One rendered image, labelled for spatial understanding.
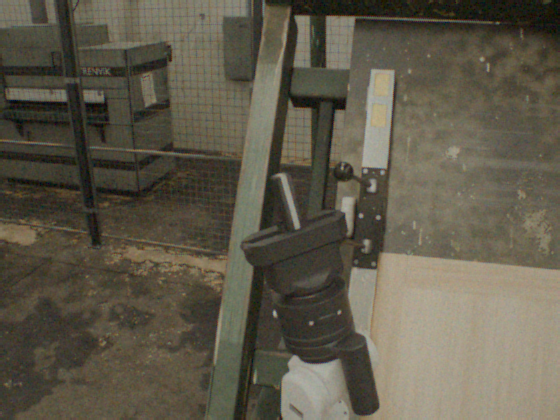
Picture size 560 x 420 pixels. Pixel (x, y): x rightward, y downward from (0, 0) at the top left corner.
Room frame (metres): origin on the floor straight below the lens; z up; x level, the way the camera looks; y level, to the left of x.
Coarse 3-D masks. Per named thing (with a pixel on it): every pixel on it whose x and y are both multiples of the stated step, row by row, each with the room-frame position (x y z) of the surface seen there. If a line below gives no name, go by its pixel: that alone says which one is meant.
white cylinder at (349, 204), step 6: (342, 198) 0.95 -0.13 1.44; (348, 198) 0.94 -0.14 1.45; (354, 198) 0.94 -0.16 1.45; (342, 204) 0.95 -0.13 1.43; (348, 204) 0.93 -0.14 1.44; (354, 204) 0.94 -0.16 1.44; (342, 210) 0.93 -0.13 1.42; (348, 210) 0.93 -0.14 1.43; (354, 210) 0.93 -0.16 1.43; (348, 216) 0.92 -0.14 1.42; (354, 216) 0.93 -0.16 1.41; (348, 222) 0.91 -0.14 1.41; (348, 228) 0.91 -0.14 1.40; (348, 234) 0.90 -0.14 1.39
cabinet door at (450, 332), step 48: (384, 288) 0.83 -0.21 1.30; (432, 288) 0.82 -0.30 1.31; (480, 288) 0.80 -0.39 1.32; (528, 288) 0.79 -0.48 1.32; (384, 336) 0.78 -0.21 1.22; (432, 336) 0.77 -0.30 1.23; (480, 336) 0.75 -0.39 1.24; (528, 336) 0.74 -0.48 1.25; (384, 384) 0.73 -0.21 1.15; (432, 384) 0.72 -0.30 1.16; (480, 384) 0.70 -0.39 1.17; (528, 384) 0.69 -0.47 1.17
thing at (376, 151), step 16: (368, 96) 1.05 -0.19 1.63; (384, 96) 1.04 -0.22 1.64; (368, 112) 1.03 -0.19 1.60; (368, 128) 1.01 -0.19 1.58; (384, 128) 1.00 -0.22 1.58; (368, 144) 0.99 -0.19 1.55; (384, 144) 0.98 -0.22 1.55; (368, 160) 0.97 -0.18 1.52; (384, 160) 0.96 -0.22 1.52; (384, 192) 0.93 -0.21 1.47; (352, 272) 0.85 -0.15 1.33; (368, 272) 0.84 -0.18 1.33; (352, 288) 0.83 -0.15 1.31; (368, 288) 0.82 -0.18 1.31; (352, 304) 0.81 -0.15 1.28; (368, 304) 0.80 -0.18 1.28; (368, 320) 0.79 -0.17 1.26; (368, 336) 0.77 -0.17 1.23; (352, 416) 0.69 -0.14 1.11
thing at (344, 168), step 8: (336, 168) 0.86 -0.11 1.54; (344, 168) 0.85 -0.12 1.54; (352, 168) 0.86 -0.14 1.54; (336, 176) 0.85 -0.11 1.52; (344, 176) 0.85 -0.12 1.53; (352, 176) 0.86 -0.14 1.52; (368, 184) 0.91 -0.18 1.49; (376, 184) 0.92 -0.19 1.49; (368, 192) 0.92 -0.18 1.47; (376, 192) 0.92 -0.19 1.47
